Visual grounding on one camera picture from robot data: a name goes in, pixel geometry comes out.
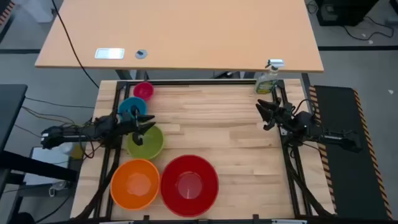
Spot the black computer tower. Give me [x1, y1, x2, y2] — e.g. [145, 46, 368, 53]
[314, 0, 381, 27]

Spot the black side table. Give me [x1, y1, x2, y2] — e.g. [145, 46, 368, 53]
[0, 83, 29, 153]

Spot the teal bowl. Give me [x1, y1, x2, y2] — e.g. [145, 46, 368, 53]
[118, 96, 148, 121]

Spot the small pink bowl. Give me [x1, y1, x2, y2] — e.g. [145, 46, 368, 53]
[132, 81, 155, 102]

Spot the long black desk cable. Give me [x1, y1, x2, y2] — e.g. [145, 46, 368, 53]
[50, 0, 101, 90]

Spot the thin black floor cable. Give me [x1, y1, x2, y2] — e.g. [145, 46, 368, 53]
[24, 96, 95, 110]

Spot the white flat rectangular device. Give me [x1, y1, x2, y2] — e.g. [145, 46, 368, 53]
[94, 47, 126, 60]

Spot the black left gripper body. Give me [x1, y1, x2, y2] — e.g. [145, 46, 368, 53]
[116, 105, 146, 147]

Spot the orange bowl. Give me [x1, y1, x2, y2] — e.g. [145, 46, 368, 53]
[109, 159, 161, 212]

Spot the clear spray bottle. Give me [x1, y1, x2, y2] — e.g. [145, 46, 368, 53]
[254, 58, 285, 95]

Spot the black mat with hazard stripes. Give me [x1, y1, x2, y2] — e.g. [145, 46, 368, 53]
[307, 85, 394, 220]

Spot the large red bowl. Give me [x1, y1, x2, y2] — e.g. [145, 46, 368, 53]
[160, 154, 220, 218]

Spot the green bowl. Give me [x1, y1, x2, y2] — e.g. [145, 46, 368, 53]
[125, 124, 165, 161]

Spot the black desk leg base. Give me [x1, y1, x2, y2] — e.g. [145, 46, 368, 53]
[114, 69, 150, 82]

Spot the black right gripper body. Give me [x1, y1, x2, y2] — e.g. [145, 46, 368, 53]
[263, 98, 297, 132]

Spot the black aluminium table frame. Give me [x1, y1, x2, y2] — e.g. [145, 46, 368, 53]
[73, 78, 338, 220]

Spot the light wooden desk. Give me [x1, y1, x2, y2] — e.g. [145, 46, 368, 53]
[34, 0, 325, 74]

